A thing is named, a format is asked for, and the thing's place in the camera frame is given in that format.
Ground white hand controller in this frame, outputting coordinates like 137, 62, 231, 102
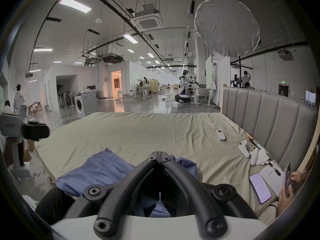
250, 148, 260, 166
238, 140, 250, 159

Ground white washing machine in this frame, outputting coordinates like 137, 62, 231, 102
74, 90, 99, 119

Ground bed with beige sheet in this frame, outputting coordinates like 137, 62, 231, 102
34, 111, 285, 222

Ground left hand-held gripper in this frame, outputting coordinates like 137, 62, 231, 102
0, 104, 50, 180

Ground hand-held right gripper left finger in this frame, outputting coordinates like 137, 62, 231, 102
64, 151, 162, 238

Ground round white softbox lamp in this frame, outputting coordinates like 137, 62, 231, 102
194, 0, 262, 88

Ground white humanoid robot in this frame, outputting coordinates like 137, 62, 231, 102
175, 69, 190, 103

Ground black pen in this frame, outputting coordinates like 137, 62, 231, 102
267, 154, 282, 176

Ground white crumpled cloth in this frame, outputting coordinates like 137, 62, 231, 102
257, 149, 272, 166

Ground white paper sheet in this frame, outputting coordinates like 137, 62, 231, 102
260, 159, 285, 192

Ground white desk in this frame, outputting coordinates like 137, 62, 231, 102
191, 83, 218, 107

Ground person's legs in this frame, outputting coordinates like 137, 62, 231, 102
35, 188, 75, 225

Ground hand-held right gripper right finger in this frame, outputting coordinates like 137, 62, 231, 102
160, 151, 258, 238

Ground blue shirt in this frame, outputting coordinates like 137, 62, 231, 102
55, 148, 199, 218

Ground phone with purple screen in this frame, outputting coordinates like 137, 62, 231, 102
249, 173, 272, 205

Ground grey padded headboard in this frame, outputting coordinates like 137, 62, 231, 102
220, 84, 319, 174

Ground cardboard carton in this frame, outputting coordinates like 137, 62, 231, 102
24, 139, 36, 161

